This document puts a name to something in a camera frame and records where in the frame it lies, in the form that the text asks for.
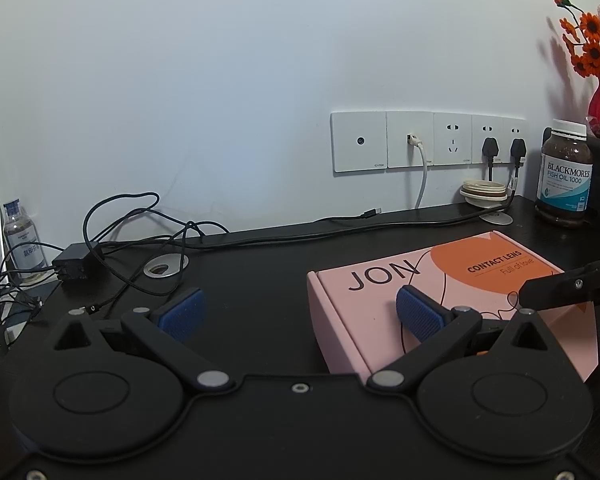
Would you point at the brown supplement bottle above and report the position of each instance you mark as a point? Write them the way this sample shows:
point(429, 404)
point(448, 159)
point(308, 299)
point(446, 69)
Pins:
point(562, 185)

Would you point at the white round disc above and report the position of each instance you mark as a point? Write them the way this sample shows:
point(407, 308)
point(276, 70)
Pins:
point(497, 218)

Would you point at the black desktop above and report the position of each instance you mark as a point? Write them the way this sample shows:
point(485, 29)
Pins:
point(255, 280)

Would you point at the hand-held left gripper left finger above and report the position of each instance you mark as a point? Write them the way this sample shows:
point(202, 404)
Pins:
point(182, 312)

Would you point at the metal desk grommet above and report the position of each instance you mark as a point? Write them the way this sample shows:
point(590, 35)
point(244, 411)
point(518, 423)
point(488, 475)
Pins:
point(180, 260)

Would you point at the black power adapter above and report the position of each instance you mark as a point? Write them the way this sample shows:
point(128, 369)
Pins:
point(75, 262)

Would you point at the black plug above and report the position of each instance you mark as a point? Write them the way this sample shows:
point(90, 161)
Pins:
point(518, 149)
point(490, 147)

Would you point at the orange artificial flowers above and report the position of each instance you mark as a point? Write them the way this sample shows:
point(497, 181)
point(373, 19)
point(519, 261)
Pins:
point(592, 55)

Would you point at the white wall socket panel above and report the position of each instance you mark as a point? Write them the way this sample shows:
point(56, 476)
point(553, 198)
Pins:
point(360, 155)

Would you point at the pink cardboard box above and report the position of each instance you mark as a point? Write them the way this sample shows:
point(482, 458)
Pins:
point(345, 325)

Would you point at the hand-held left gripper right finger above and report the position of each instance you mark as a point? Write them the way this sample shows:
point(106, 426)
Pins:
point(420, 317)

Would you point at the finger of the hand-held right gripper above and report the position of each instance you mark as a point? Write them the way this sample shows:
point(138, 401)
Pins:
point(555, 287)

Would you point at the clear labelled bottle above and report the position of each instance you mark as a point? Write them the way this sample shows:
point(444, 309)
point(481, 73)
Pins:
point(25, 245)

